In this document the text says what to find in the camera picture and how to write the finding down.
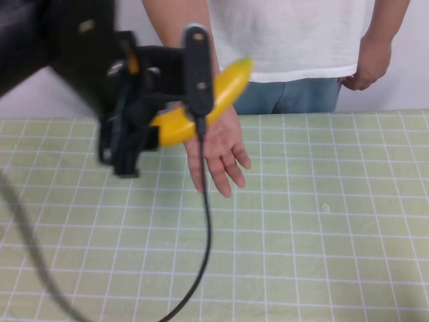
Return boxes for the green checked tablecloth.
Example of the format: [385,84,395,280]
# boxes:
[0,109,429,322]

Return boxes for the person's left forearm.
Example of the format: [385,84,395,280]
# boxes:
[359,0,412,52]

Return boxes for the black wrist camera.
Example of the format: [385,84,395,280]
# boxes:
[182,22,215,119]

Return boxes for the person's right forearm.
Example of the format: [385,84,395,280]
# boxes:
[142,0,222,75]

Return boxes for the blue trousers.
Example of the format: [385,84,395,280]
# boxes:
[233,76,343,115]

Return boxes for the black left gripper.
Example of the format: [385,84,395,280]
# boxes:
[97,31,172,178]

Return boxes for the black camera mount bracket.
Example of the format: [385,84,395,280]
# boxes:
[133,44,188,102]

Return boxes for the yellow plastic banana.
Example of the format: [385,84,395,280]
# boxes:
[149,57,255,148]

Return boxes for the white t-shirt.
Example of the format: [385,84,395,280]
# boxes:
[205,0,358,83]

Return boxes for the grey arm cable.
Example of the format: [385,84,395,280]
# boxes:
[0,166,93,322]

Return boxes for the black camera cable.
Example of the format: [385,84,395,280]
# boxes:
[147,115,215,322]

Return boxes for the person's left hand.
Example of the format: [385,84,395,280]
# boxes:
[342,46,392,92]

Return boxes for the person's right hand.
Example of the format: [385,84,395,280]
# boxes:
[186,107,252,199]

